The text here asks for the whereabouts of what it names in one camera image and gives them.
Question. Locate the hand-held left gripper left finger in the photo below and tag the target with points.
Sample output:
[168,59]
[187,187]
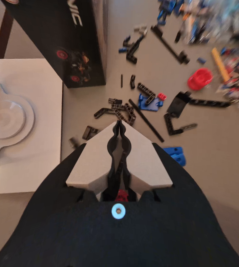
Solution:
[90,164]

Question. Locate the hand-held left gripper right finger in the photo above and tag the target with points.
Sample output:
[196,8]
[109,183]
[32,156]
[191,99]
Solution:
[148,164]

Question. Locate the black beam chassis assembly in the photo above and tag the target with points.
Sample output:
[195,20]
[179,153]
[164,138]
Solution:
[123,114]

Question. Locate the red wheel hub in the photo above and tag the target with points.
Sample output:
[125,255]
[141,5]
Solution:
[200,80]
[121,196]

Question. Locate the large clear bag of pins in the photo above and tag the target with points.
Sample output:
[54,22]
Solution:
[215,20]

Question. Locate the grey desk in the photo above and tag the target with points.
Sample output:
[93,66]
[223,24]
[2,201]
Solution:
[215,166]

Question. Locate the black pin connector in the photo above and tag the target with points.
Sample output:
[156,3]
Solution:
[115,100]
[74,141]
[132,81]

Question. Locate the blue curved shell panel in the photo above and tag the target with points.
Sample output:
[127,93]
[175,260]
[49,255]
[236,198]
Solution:
[176,155]

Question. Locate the black curved shell panel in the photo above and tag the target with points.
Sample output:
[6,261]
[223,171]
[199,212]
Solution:
[90,132]

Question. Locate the dark long axle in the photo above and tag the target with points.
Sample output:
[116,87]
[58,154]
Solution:
[146,121]

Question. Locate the white stand base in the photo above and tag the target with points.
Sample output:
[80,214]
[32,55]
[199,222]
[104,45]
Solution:
[44,146]

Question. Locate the dark thin liftarm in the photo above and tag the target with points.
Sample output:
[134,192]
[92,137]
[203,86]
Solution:
[188,126]

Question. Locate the blue flat panel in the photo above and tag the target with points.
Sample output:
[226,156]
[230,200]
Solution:
[153,106]

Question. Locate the black curved mudguard panel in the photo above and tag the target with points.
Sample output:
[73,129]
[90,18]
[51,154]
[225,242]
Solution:
[178,104]

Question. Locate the small red connector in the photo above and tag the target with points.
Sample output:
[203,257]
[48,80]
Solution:
[162,97]

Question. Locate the black bent beam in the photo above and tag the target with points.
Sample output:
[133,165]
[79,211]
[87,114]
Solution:
[146,91]

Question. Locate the long black beam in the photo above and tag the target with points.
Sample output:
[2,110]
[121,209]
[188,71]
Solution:
[209,103]

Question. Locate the short black axle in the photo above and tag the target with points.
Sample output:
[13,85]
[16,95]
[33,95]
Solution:
[121,81]

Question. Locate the black axle connector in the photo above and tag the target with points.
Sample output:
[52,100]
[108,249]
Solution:
[184,58]

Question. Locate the blue pin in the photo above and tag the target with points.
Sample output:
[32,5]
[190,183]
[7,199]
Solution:
[201,60]
[122,50]

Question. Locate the small bag of red parts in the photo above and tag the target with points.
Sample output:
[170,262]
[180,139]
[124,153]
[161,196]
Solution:
[236,83]

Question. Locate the long black axle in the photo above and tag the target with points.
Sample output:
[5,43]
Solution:
[167,44]

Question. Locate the yellow axle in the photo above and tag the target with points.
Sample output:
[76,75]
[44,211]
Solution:
[220,64]

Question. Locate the black pin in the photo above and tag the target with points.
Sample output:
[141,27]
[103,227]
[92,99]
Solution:
[126,41]

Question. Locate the printed toy set box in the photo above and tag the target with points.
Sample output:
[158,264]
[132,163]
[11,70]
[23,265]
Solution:
[59,41]

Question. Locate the white pin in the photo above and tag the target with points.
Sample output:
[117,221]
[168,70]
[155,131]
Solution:
[139,27]
[144,31]

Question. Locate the black thin liftarm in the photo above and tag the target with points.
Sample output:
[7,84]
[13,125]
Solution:
[156,30]

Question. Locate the pile of small loose pins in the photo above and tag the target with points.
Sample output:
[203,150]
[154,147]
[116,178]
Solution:
[163,14]

